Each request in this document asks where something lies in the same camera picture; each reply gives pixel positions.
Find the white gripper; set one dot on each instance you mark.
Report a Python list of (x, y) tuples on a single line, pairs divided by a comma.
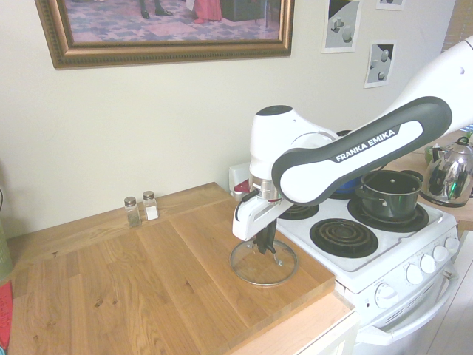
[(251, 220)]

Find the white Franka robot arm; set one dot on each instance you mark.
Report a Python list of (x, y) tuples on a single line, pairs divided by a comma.
[(354, 159)]

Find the dark green cooking pot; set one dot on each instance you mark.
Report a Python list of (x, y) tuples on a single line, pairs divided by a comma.
[(391, 205)]

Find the large coil burner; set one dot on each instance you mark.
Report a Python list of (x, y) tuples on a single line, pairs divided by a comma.
[(410, 225), (338, 236)]

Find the blue stovetop kettle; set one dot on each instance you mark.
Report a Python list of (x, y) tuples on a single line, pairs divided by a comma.
[(349, 188)]

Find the white electric stove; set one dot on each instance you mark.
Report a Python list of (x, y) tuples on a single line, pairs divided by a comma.
[(369, 281)]

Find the white base cabinet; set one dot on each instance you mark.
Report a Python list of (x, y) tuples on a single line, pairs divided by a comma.
[(325, 336)]

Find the glass salt shaker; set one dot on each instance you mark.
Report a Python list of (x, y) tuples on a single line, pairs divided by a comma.
[(150, 211)]

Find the wooden butcher block board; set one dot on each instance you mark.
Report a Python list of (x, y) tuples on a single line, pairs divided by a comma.
[(148, 281)]

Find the white oven dial knob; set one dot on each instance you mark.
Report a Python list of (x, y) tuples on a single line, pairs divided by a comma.
[(386, 296)]

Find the glass pepper shaker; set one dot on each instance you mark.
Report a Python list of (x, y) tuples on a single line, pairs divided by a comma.
[(132, 216)]

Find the white stove knob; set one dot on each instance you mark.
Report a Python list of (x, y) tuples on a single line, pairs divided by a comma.
[(428, 264), (452, 245), (414, 274), (440, 253)]

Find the green cup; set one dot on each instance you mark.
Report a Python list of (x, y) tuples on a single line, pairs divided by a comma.
[(430, 154)]

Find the silver electric kettle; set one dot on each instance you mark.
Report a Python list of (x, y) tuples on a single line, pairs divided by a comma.
[(449, 181)]

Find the small grey shapes print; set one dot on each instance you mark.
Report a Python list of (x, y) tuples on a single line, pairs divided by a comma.
[(380, 64)]

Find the large grey shapes print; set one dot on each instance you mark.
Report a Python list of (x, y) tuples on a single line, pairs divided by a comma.
[(341, 29)]

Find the gold framed painting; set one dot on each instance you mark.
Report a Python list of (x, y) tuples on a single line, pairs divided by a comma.
[(166, 22)]

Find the green ribbed container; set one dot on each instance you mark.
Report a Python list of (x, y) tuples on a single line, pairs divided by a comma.
[(4, 255)]

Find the cropped grey shapes print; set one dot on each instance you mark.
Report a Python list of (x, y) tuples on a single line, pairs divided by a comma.
[(390, 3)]

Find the red packet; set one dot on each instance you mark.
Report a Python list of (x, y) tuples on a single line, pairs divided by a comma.
[(5, 314)]

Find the window blind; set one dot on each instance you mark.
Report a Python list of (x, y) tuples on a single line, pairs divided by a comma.
[(458, 22)]

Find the red grey wrist camera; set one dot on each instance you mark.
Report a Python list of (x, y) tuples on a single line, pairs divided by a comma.
[(241, 189)]

